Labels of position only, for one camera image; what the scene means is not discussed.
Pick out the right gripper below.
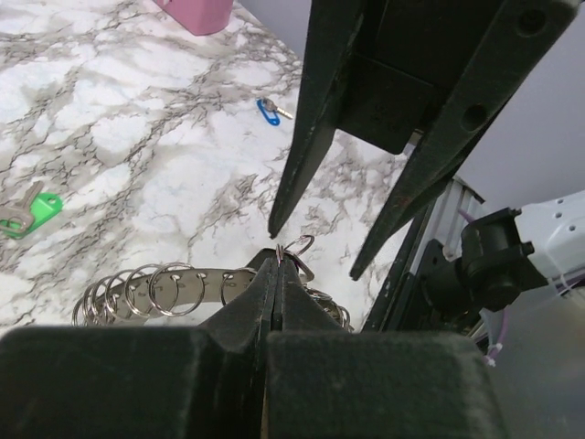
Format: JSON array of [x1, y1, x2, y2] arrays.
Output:
[[268, 1, 576, 280]]

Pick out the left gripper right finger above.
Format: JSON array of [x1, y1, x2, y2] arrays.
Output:
[[264, 258, 507, 438]]

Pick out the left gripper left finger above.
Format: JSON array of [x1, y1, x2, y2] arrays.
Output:
[[1, 259, 278, 438]]

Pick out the metal disc keyring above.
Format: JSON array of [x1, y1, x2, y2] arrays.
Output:
[[71, 235, 353, 332]]

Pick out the pink holder block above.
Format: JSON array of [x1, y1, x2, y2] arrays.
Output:
[[154, 0, 234, 36]]

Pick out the key with green tag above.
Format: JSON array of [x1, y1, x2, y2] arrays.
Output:
[[1, 181, 63, 239]]

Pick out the aluminium frame rail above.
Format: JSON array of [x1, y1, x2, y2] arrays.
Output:
[[410, 178, 485, 273]]

